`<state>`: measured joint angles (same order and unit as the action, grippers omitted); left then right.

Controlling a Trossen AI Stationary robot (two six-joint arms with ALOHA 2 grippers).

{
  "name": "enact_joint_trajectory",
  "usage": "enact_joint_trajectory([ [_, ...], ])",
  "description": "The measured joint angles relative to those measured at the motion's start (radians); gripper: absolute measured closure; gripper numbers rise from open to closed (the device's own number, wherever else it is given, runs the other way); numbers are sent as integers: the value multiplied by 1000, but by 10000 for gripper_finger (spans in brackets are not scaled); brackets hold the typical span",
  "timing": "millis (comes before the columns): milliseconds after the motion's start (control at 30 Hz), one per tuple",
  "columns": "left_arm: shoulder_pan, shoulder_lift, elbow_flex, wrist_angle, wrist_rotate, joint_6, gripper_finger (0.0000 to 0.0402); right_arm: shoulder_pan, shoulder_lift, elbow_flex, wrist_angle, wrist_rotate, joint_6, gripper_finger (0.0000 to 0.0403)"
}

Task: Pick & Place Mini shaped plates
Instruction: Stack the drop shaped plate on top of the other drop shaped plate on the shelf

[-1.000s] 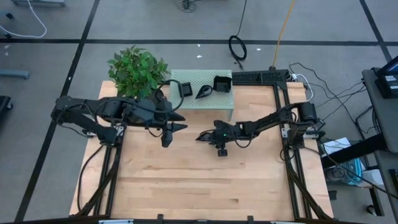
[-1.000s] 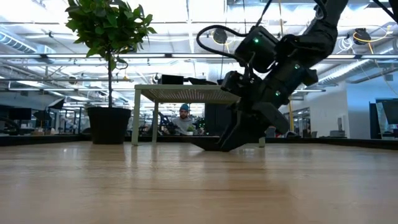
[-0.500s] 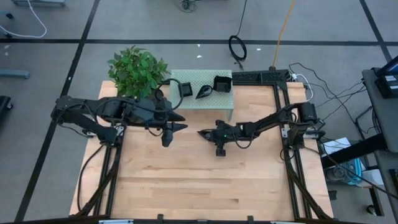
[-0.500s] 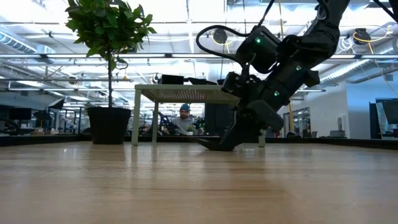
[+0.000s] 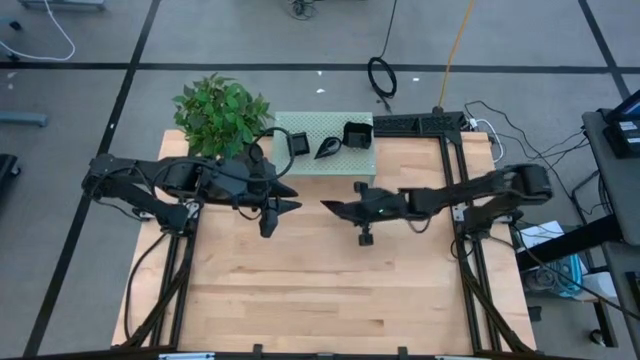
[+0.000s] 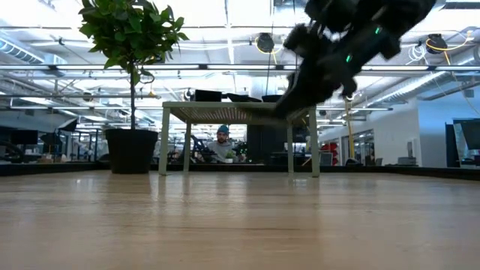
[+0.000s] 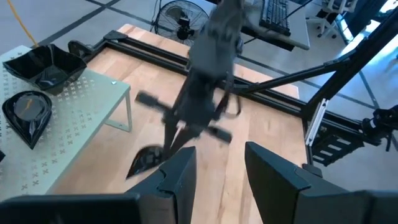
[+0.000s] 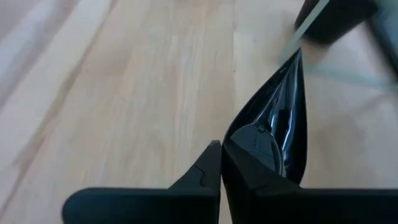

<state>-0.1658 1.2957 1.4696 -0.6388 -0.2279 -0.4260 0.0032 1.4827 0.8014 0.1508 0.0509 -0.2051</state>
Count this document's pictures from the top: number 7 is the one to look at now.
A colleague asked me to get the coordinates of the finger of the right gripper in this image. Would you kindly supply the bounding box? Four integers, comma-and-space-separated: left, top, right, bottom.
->
169, 126, 203, 156
161, 116, 180, 160

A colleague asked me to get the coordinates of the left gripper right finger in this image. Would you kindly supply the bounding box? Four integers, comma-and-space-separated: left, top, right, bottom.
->
244, 141, 398, 224

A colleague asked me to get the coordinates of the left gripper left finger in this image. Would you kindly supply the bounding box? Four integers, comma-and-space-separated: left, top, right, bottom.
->
0, 146, 198, 224

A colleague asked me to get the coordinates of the black teardrop plate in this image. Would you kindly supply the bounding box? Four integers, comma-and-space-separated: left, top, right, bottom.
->
1, 90, 53, 151
125, 144, 165, 180

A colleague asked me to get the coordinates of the black wavy square plate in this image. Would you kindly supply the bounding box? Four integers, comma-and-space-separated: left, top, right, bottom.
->
2, 43, 88, 96

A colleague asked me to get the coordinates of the black floor fan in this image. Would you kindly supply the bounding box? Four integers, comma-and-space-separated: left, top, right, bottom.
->
151, 0, 210, 47

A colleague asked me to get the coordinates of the green perforated metal shelf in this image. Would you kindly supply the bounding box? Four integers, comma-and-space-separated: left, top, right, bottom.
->
0, 45, 133, 202

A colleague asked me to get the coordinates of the black keyboard tray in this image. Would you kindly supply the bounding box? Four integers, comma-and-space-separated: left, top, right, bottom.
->
241, 0, 311, 52

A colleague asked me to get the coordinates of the black keyboard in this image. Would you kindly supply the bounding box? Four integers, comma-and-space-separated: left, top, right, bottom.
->
259, 0, 292, 37

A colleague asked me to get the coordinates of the white office chair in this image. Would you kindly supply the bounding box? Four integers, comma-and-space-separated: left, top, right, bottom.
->
306, 0, 358, 40

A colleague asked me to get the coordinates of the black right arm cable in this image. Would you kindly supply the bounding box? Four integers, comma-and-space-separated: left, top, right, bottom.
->
219, 91, 243, 121

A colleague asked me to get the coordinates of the silver frame bracket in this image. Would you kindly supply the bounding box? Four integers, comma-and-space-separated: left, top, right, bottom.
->
304, 98, 330, 147

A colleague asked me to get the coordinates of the yellow hanging cable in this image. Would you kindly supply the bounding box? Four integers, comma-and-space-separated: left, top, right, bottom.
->
6, 0, 40, 49

